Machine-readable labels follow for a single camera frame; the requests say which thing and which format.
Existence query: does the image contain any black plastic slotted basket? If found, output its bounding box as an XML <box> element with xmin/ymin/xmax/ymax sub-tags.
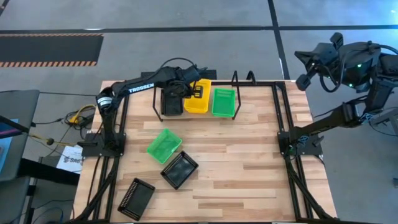
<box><xmin>160</xmin><ymin>149</ymin><xmax>200</xmax><ymax>189</ymax></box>
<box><xmin>161</xmin><ymin>89</ymin><xmax>185</xmax><ymax>117</ymax></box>
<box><xmin>117</xmin><ymin>177</ymin><xmax>156</xmax><ymax>222</ymax></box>

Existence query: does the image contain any yellow cable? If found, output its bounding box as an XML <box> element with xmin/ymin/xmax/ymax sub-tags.
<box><xmin>67</xmin><ymin>104</ymin><xmax>96</xmax><ymax>126</ymax></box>

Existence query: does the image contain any black tripod stand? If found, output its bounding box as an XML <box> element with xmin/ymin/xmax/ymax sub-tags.
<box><xmin>368</xmin><ymin>107</ymin><xmax>398</xmax><ymax>136</ymax></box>

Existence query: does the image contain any black aluminium table frame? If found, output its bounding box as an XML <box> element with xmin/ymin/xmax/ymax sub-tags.
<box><xmin>72</xmin><ymin>80</ymin><xmax>340</xmax><ymax>224</ymax></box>

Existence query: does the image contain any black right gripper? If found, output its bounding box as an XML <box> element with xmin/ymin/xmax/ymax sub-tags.
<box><xmin>294</xmin><ymin>42</ymin><xmax>345</xmax><ymax>79</ymax></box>

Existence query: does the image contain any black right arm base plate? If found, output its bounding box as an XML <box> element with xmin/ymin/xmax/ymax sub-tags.
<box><xmin>277</xmin><ymin>130</ymin><xmax>324</xmax><ymax>156</ymax></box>

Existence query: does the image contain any white printed paper sheet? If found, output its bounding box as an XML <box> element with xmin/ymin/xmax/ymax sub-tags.
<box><xmin>57</xmin><ymin>145</ymin><xmax>84</xmax><ymax>174</ymax></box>

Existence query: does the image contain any black mat with hazard stripes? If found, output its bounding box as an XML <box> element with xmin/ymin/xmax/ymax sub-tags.
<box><xmin>0</xmin><ymin>32</ymin><xmax>105</xmax><ymax>68</ymax></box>

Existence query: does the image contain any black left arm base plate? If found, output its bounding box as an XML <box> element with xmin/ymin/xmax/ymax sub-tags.
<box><xmin>77</xmin><ymin>132</ymin><xmax>127</xmax><ymax>157</ymax></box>

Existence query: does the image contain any wooden shelf with black frame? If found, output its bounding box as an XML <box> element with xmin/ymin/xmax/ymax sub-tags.
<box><xmin>151</xmin><ymin>81</ymin><xmax>244</xmax><ymax>123</ymax></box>

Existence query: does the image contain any grey desk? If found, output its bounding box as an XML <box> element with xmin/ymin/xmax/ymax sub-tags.
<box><xmin>0</xmin><ymin>89</ymin><xmax>40</xmax><ymax>183</ymax></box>

